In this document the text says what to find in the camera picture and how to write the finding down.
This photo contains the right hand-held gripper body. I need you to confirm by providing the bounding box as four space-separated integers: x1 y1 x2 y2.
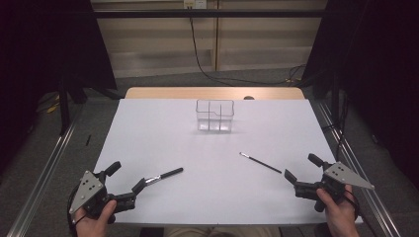
293 161 376 213

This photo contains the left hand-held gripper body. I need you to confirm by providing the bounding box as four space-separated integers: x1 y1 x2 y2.
69 170 137 225

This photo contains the thick black makeup brush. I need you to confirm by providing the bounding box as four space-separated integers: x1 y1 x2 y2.
143 167 185 186

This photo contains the clear plastic organizer box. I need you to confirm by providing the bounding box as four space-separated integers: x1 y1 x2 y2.
196 99 235 134

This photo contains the person's left hand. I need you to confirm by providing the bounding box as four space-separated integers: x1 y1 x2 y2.
74 198 119 237

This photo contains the person's right hand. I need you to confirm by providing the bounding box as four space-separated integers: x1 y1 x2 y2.
316 184 361 237

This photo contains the black metal stand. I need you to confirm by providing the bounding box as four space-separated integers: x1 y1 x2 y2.
58 76 72 136

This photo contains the black curtain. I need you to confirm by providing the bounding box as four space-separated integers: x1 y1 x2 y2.
0 0 119 174
300 0 419 191

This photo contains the metal floor rail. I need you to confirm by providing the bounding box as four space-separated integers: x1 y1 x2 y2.
315 99 402 237
6 107 84 237

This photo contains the black stand cable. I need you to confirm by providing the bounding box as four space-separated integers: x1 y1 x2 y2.
322 93 349 162

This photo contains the left hand-held gripper black cable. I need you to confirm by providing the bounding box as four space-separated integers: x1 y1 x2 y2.
66 185 87 229

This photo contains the hand-held gripper black cable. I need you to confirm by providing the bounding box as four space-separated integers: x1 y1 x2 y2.
343 189 362 221
66 185 87 229

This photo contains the right hand-held gripper black cable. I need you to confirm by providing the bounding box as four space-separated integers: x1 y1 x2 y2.
343 189 362 221

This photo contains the black wall outlet cable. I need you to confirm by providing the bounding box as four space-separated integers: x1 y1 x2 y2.
188 8 307 86

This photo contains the black horizontal frame bar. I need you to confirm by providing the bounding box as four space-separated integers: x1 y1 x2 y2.
93 9 328 20

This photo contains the white wall outlet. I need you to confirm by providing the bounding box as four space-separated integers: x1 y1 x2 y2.
183 0 209 10

